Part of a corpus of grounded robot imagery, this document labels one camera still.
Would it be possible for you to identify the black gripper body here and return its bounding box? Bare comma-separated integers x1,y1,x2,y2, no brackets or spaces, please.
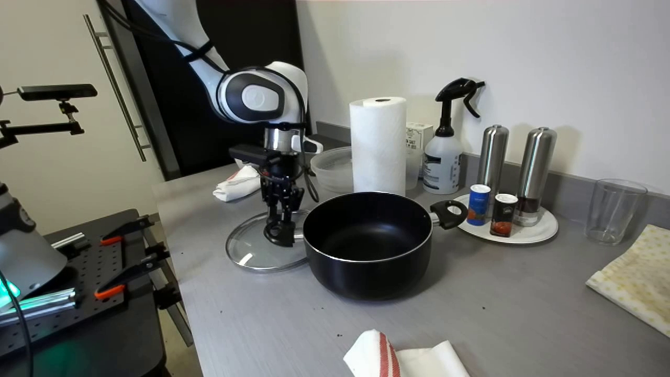
259,146,310,193

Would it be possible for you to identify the glass lid with black knob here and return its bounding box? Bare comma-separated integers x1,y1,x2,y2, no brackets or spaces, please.
224,210,314,274

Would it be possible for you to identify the black cooking pot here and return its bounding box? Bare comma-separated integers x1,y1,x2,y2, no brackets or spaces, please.
301,190,472,304

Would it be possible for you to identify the white towel with red stripes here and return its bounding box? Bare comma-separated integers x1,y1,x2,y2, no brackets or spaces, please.
211,161,264,206
342,327,472,377

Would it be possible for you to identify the white paper towel roll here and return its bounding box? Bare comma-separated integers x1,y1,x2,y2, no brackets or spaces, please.
348,94,411,198

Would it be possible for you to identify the white outlet box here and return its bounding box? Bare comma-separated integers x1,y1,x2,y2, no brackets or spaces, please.
404,121,440,190

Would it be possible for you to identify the spray bottle with black trigger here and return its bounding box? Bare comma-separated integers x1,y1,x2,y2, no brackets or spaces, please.
420,76,488,196

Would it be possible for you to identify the blue and white shaker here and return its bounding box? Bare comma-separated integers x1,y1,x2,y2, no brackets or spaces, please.
466,181,495,229

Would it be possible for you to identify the stainless steel grinder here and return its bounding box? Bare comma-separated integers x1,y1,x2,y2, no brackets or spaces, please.
518,124,559,215
475,121,514,195

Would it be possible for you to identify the dark spice jar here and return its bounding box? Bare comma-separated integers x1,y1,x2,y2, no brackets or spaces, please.
488,190,522,238

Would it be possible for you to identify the black perforated robot table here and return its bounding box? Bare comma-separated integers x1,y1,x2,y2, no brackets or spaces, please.
0,207,196,377

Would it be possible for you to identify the white round plate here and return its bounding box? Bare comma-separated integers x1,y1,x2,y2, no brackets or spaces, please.
452,193,562,246

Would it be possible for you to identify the clear drinking glass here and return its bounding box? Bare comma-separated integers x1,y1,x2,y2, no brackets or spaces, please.
587,177,649,246

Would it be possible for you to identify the beige patterned cloth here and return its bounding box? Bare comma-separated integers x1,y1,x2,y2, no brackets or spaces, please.
584,222,670,341

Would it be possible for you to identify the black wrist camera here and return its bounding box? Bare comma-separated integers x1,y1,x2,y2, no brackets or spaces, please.
228,143,277,167

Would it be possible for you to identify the black clamp with orange handle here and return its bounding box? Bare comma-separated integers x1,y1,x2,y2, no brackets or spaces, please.
92,241,174,304
98,213,160,250

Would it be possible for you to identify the black camera on stand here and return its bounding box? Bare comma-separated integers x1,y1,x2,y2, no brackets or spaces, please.
0,81,100,151

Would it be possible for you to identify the aluminium rail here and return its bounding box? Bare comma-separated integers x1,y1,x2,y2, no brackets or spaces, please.
0,285,79,325

